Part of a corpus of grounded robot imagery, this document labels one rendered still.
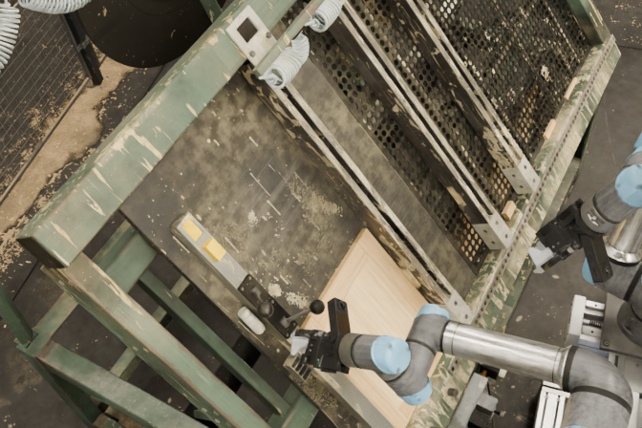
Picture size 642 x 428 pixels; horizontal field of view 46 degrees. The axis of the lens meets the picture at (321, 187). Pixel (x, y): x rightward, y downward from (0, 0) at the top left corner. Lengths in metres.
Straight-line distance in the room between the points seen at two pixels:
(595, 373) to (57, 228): 1.09
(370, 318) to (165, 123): 0.85
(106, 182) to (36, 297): 2.33
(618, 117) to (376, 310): 2.44
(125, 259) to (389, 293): 0.81
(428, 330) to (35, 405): 2.29
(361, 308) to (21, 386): 1.98
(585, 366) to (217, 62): 1.04
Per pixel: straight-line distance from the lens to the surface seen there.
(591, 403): 1.58
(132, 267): 1.82
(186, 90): 1.77
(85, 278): 1.68
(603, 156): 4.14
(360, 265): 2.16
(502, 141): 2.62
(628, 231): 2.16
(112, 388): 2.65
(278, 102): 1.97
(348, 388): 2.12
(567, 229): 1.69
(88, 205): 1.63
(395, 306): 2.27
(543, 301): 3.58
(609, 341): 2.35
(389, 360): 1.60
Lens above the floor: 3.08
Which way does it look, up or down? 52 degrees down
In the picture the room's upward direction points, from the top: 8 degrees counter-clockwise
